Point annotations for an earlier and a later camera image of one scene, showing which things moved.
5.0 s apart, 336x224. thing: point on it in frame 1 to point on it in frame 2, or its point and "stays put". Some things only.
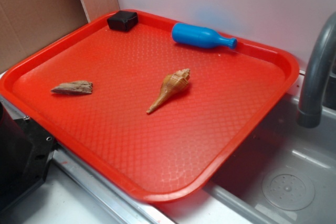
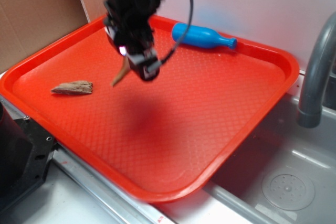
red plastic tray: x=159 y=115 stays put
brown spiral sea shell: x=171 y=84 to x=125 y=68
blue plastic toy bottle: x=189 y=35 stays put
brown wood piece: x=74 y=87 stays put
